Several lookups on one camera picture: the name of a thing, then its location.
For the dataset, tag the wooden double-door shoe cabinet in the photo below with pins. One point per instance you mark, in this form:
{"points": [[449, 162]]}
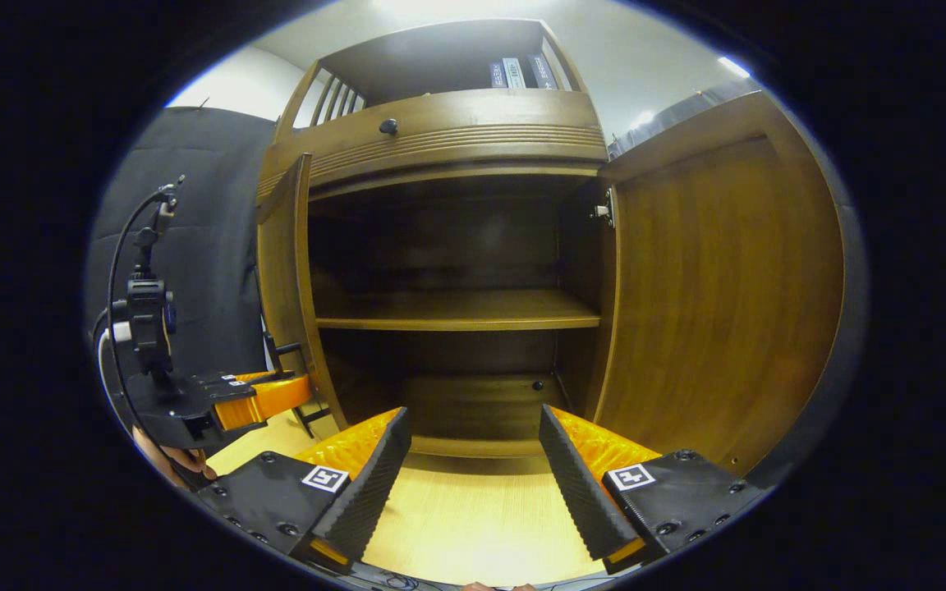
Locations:
{"points": [[456, 131]]}

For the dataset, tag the black backdrop cloth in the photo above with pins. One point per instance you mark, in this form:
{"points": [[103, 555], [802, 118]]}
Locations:
{"points": [[194, 205]]}

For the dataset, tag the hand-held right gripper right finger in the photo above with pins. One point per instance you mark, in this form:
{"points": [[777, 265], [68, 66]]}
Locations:
{"points": [[576, 484]]}

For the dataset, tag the wooden inner cabinet shelf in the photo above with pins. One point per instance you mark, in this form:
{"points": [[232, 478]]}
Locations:
{"points": [[456, 310]]}

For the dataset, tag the large ceiling light panel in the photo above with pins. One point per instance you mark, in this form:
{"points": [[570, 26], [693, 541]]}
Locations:
{"points": [[440, 6]]}

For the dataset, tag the round black drawer knob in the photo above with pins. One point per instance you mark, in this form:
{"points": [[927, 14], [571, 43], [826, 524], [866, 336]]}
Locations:
{"points": [[388, 126]]}

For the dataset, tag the wooden cabinet door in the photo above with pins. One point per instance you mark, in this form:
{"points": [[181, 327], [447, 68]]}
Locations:
{"points": [[727, 287], [284, 271]]}

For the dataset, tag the metal door hinge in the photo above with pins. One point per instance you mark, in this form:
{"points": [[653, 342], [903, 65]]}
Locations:
{"points": [[603, 211]]}

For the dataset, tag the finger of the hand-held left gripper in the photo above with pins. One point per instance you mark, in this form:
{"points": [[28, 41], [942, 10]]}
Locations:
{"points": [[268, 398]]}

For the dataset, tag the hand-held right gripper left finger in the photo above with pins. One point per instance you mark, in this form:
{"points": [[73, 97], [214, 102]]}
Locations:
{"points": [[374, 484]]}

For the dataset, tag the small ceiling light panel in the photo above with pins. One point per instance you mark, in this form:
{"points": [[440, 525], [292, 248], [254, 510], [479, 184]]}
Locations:
{"points": [[733, 66]]}

